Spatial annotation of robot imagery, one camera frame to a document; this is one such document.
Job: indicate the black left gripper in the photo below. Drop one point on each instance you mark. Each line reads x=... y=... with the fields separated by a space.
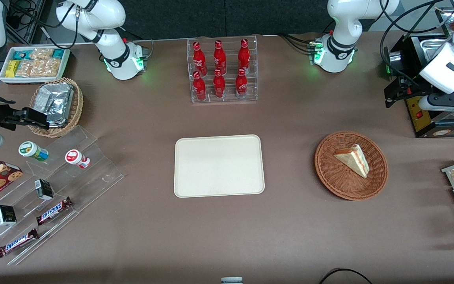
x=406 y=83

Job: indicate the triangular sandwich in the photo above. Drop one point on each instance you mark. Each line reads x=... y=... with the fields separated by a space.
x=353 y=159

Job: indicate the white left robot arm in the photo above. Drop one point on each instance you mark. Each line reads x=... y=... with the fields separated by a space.
x=343 y=23

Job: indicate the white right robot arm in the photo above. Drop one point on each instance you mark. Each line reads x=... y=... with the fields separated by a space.
x=108 y=23

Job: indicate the white snack tray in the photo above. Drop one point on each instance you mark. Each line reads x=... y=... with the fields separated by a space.
x=4 y=79

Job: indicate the light wicker basket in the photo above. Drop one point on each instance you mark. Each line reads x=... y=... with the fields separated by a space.
x=78 y=104

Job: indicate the brown wicker basket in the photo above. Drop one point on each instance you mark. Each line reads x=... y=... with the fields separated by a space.
x=337 y=183

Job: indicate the cream plastic tray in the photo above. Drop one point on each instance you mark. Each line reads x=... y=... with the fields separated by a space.
x=219 y=165

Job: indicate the green lid yogurt cup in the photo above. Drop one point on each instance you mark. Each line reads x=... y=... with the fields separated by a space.
x=32 y=151

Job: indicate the black food warmer machine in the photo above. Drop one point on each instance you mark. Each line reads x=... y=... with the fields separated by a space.
x=419 y=120

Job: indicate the silver foil packet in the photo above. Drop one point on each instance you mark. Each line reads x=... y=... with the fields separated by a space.
x=59 y=116
x=51 y=96

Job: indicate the clear bag of nuts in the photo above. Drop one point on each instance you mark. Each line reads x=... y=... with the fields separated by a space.
x=49 y=67
x=41 y=53
x=26 y=68

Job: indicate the yellow snack packet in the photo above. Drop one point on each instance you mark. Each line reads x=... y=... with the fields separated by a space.
x=12 y=69

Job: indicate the steel food pan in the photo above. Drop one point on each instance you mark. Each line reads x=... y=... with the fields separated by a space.
x=434 y=47

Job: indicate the red lid yogurt cup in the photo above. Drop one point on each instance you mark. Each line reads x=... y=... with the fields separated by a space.
x=75 y=157

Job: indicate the teal snack packet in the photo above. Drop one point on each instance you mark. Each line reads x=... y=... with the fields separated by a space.
x=21 y=54
x=58 y=53

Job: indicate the small black carton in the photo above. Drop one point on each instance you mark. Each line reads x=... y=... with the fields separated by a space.
x=5 y=215
x=44 y=189

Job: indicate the clear acrylic stepped display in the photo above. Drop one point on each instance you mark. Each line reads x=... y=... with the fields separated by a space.
x=93 y=181

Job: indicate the snickers chocolate bar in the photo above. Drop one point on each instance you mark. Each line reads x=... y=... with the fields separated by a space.
x=17 y=242
x=53 y=211

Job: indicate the black equipment rack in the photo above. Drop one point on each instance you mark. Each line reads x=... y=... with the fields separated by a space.
x=26 y=19

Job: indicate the red cola bottle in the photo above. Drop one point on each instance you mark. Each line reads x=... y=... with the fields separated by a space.
x=219 y=57
x=199 y=88
x=199 y=59
x=219 y=86
x=241 y=85
x=244 y=55

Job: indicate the clear acrylic bottle rack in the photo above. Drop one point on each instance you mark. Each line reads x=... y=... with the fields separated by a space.
x=229 y=99

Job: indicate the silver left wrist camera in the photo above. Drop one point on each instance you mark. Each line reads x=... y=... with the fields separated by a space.
x=432 y=103

